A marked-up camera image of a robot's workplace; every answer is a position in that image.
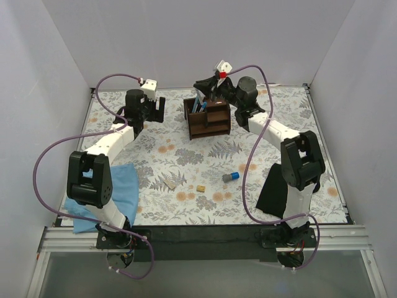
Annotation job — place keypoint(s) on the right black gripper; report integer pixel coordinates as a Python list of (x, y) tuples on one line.
[(218, 85)]

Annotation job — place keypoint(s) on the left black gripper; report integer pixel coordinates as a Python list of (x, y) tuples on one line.
[(159, 108)]

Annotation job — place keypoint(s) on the blue capped white marker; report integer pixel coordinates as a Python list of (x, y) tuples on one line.
[(204, 105)]

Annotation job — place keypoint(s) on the light blue pen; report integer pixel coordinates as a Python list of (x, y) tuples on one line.
[(197, 104)]

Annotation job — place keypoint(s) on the grey blue glue stick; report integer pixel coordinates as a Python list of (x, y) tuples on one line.
[(230, 177)]

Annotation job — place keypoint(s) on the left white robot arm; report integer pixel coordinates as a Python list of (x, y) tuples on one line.
[(89, 181)]

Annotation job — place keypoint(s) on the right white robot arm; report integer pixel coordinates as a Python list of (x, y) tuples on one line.
[(290, 184)]

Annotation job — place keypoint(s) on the brown wooden desk organizer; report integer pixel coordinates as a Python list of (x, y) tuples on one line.
[(214, 120)]

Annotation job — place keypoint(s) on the light blue cloth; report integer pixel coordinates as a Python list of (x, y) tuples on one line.
[(125, 193)]

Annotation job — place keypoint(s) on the small yellow eraser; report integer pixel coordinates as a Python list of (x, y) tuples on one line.
[(200, 188)]

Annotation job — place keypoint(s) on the black cloth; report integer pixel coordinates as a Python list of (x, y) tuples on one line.
[(275, 199)]

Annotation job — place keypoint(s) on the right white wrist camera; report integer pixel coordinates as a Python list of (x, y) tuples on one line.
[(222, 69)]

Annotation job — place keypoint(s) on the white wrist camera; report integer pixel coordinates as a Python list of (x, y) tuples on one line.
[(149, 87), (222, 69)]

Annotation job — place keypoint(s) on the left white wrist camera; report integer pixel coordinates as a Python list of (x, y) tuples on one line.
[(149, 87)]

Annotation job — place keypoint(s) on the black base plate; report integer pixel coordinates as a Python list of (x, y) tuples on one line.
[(201, 245)]

